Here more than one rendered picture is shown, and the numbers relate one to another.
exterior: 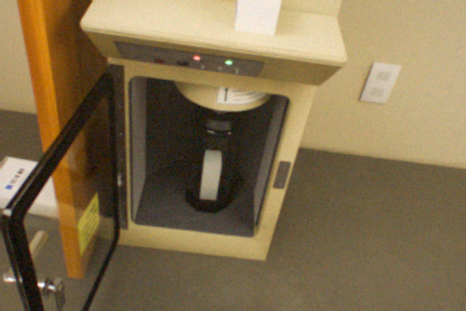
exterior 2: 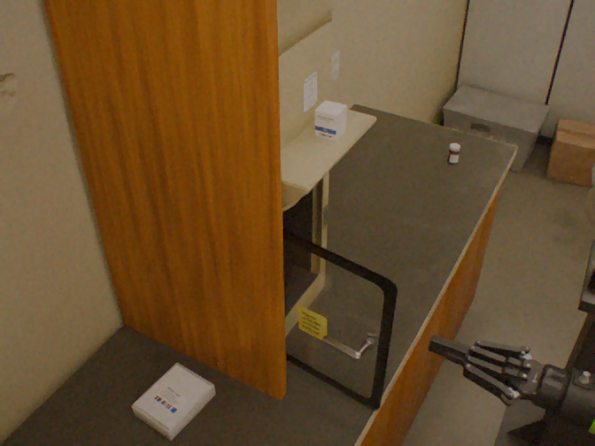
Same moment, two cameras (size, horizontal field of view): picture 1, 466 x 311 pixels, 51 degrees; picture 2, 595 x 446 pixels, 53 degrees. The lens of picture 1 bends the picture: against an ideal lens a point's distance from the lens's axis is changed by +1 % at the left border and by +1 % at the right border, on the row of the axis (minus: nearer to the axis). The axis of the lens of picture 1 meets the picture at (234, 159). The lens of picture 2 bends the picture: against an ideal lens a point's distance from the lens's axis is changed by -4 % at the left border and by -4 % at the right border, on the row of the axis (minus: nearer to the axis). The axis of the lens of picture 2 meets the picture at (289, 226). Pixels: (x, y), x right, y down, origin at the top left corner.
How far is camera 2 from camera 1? 1.07 m
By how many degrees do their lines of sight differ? 41
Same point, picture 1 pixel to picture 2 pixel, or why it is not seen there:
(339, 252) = (337, 246)
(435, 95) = not seen: hidden behind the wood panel
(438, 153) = not seen: hidden behind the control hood
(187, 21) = (320, 153)
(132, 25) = (318, 172)
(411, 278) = (373, 223)
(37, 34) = (279, 219)
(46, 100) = (280, 262)
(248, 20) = (339, 131)
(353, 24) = not seen: hidden behind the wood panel
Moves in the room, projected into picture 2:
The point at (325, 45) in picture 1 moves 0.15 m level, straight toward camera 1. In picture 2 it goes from (362, 119) to (419, 142)
